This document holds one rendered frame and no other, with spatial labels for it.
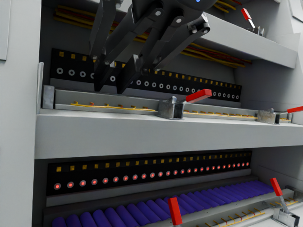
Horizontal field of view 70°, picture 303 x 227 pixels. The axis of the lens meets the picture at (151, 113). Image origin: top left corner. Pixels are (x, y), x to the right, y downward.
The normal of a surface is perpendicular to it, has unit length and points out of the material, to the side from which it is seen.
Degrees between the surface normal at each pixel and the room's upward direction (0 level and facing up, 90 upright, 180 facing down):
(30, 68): 90
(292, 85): 90
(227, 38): 110
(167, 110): 90
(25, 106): 90
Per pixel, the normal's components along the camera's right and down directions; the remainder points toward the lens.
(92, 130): 0.52, 0.14
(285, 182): -0.85, -0.05
